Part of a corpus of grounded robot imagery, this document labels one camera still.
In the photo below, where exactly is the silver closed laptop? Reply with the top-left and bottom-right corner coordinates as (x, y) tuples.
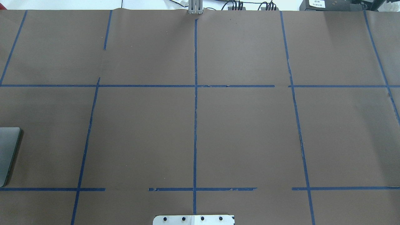
(0, 127), (21, 187)

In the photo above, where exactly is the grey cable connector right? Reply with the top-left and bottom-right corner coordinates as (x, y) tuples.
(257, 0), (278, 11)

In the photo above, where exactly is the black device with label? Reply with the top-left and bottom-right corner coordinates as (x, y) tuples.
(299, 0), (371, 12)

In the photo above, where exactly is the grey cable connector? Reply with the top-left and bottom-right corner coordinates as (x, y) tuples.
(227, 0), (246, 11)
(257, 0), (278, 11)

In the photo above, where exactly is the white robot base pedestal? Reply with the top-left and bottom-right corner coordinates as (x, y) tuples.
(152, 215), (235, 225)

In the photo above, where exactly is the aluminium frame post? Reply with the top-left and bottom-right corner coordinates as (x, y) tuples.
(188, 0), (204, 14)

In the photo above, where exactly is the grey cable connector left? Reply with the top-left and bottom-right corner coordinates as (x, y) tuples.
(227, 0), (246, 11)

